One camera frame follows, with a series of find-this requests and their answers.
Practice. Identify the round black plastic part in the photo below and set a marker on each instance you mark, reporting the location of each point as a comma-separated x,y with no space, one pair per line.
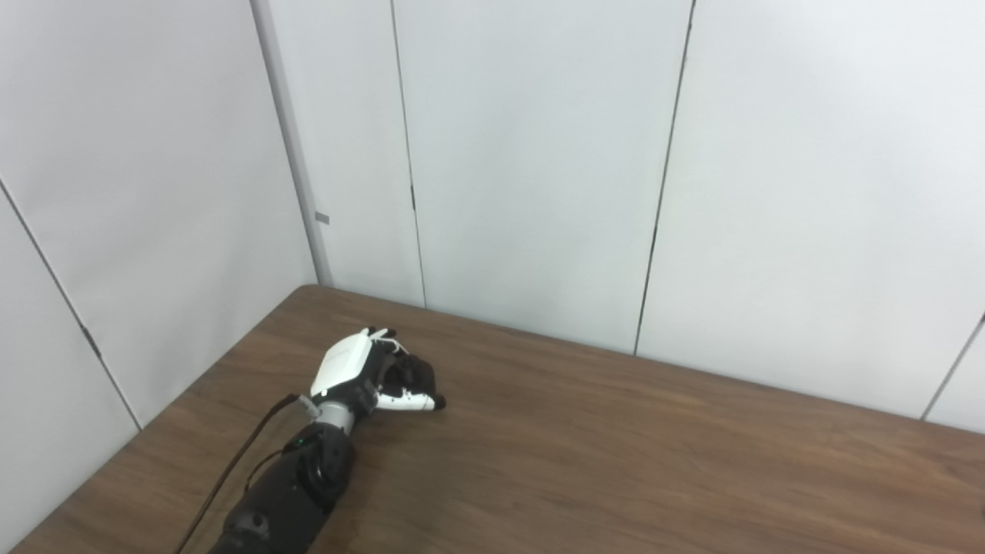
412,377

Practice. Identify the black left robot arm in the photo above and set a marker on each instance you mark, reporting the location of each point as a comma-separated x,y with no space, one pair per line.
285,492

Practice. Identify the grey wall corner post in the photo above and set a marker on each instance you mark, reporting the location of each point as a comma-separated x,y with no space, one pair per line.
296,154

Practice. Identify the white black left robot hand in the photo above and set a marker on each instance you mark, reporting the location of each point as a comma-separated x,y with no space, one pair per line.
342,365

